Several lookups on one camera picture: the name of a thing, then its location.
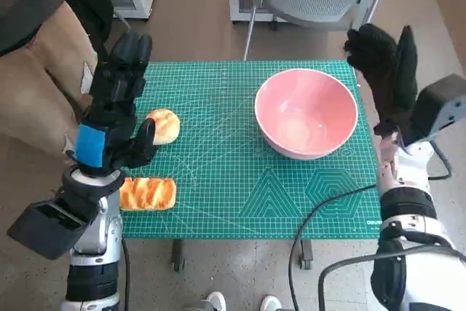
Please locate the silver chair leg with caster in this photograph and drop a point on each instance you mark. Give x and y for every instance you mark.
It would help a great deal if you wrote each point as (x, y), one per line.
(122, 19)

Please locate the rectangular toy bread loaf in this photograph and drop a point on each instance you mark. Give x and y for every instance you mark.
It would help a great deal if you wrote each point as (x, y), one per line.
(149, 194)

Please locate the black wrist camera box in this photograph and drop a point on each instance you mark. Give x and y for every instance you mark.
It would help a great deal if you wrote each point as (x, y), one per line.
(51, 227)
(440, 107)

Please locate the green cutting mat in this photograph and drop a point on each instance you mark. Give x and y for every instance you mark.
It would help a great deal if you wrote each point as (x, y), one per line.
(218, 180)

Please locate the pink bowl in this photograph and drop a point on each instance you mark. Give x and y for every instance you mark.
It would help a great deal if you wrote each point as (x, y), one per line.
(306, 107)

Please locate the person in tan trousers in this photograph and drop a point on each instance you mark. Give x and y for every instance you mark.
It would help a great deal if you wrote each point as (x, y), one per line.
(32, 70)

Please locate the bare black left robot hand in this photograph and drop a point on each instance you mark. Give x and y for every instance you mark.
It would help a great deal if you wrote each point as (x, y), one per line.
(116, 85)

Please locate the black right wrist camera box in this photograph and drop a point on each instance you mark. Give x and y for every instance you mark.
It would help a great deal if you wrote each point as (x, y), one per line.
(440, 107)

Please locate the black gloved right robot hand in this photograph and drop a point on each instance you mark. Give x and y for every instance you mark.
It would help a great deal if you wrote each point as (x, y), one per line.
(386, 70)

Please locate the black table leg with caster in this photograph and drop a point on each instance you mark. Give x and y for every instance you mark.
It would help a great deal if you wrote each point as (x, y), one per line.
(178, 252)
(306, 252)

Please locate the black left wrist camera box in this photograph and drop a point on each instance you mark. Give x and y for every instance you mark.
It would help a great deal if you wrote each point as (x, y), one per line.
(51, 227)

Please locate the round toy bread bun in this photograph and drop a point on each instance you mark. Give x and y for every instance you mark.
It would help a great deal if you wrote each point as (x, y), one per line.
(167, 125)

